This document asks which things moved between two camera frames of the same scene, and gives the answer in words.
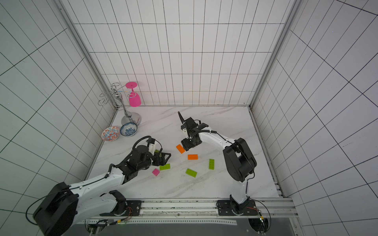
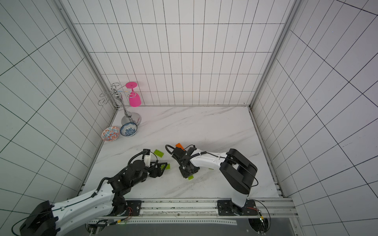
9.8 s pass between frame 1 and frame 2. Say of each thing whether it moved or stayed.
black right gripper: moved
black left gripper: moved
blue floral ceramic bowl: stayed
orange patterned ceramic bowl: stayed
